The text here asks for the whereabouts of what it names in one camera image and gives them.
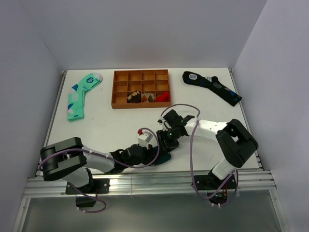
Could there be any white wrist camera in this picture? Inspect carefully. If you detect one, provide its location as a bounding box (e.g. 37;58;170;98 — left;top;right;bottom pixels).
157;117;170;130
138;129;153;149

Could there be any dark green reindeer sock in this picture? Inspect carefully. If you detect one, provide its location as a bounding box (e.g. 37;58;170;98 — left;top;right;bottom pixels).
153;149;171;165

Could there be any red rolled sock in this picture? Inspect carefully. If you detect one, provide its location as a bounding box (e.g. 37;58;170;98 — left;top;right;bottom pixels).
156;91;170;102

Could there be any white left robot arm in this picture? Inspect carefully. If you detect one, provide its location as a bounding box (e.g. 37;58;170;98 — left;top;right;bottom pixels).
39;137;161;193

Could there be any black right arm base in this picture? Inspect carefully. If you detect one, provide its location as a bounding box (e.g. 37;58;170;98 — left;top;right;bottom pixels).
192;173;239;207

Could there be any dark brown rolled sock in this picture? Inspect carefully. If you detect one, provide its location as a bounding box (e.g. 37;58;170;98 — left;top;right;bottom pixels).
127;90;141;103

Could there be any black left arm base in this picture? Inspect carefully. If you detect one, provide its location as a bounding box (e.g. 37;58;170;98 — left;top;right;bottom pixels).
65;178;110;208

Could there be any black and blue sock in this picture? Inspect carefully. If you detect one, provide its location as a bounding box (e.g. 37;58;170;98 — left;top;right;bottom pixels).
182;71;242;106

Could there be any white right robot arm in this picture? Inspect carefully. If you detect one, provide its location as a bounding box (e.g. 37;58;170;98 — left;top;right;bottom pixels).
157;109;259;189

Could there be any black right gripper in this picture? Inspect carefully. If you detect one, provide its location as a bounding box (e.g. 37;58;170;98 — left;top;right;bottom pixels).
156;127;180;155

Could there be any mint green patterned sock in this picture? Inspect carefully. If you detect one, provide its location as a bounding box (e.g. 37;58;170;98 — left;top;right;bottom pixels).
67;72;103;121

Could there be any argyle patterned rolled sock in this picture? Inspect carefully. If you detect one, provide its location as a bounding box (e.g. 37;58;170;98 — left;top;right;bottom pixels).
141;92;155;102

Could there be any orange wooden compartment tray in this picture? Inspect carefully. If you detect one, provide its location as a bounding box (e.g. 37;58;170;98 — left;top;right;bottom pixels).
111;69;172;109

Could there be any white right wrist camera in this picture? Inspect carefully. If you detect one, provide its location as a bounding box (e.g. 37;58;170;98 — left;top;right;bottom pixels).
157;117;170;130

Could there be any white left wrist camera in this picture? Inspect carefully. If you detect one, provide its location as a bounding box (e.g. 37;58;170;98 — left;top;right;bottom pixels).
138;129;153;149

